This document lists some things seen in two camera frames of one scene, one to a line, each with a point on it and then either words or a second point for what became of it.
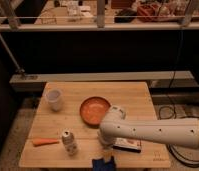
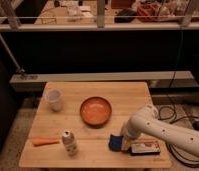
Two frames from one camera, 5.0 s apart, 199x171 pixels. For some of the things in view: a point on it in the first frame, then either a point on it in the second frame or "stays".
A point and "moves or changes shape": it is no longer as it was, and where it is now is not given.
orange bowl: [93, 110] stays
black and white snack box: [124, 144] moves or changes shape
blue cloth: [101, 165] to [115, 143]
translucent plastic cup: [54, 97] stays
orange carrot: [44, 141] stays
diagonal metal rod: [8, 50] stays
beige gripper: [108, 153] to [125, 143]
